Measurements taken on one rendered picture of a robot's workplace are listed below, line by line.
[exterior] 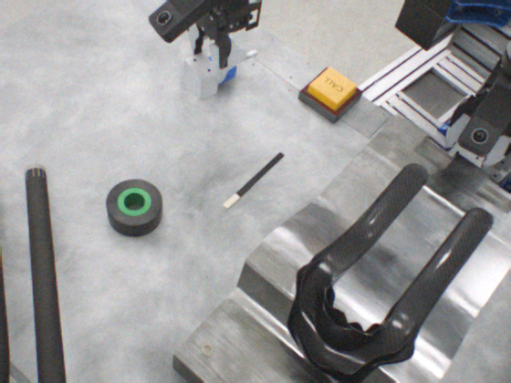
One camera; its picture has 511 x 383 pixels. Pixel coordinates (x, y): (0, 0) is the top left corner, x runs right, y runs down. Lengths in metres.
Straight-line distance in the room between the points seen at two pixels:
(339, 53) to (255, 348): 1.68
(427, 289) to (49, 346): 0.48
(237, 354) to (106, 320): 0.19
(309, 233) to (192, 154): 0.28
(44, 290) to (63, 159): 0.27
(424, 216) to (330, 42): 1.53
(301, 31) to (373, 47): 0.27
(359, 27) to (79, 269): 1.77
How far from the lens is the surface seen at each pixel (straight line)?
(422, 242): 0.91
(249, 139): 1.05
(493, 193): 1.03
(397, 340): 0.82
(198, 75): 1.06
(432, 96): 2.04
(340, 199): 0.91
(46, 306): 0.82
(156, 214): 0.93
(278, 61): 1.17
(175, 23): 0.94
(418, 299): 0.86
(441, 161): 1.03
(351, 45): 2.41
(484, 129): 0.93
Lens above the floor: 1.64
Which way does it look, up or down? 57 degrees down
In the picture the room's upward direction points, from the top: 12 degrees clockwise
